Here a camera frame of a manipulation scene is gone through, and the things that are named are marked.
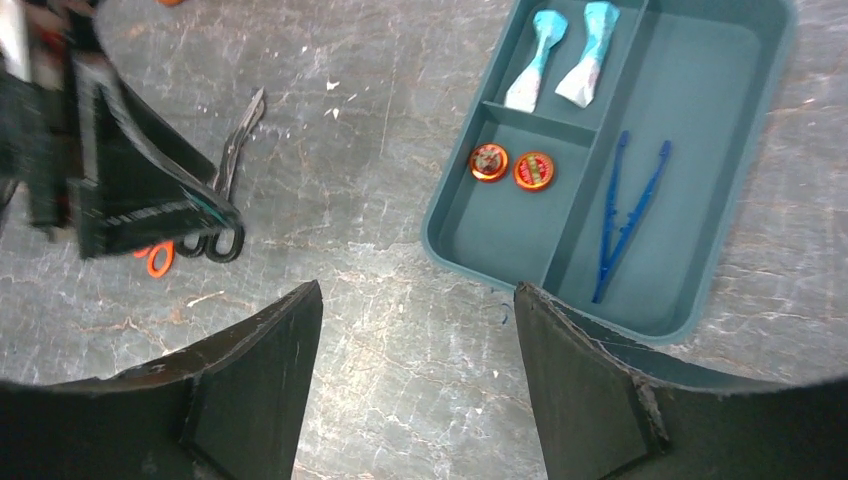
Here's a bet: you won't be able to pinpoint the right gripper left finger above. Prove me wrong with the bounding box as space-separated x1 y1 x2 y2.
1 281 323 479

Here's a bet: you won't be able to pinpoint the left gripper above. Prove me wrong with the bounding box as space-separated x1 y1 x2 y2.
1 1 242 259

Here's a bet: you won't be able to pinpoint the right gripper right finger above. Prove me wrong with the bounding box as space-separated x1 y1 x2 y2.
514 283 847 479

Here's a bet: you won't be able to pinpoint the orange handled scissors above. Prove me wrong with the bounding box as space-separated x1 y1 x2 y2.
133 241 175 279

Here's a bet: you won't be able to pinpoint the black handled scissors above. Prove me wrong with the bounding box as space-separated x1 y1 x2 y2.
174 87 265 264

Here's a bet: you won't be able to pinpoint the blue plastic tweezers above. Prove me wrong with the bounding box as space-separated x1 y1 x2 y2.
591 130 673 304

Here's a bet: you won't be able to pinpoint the teal divided tray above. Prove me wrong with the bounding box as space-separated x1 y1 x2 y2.
422 1 797 345

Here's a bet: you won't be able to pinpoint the orange button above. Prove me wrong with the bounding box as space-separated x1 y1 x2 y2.
512 151 556 192
468 143 509 183

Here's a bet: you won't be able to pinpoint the teal scissor sheath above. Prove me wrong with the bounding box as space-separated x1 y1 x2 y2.
504 9 568 113

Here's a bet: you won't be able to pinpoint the teal white tube packet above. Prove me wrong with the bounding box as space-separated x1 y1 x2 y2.
555 1 620 108

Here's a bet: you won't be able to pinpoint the orange button in tray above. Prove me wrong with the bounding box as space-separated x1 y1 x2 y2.
512 151 556 192

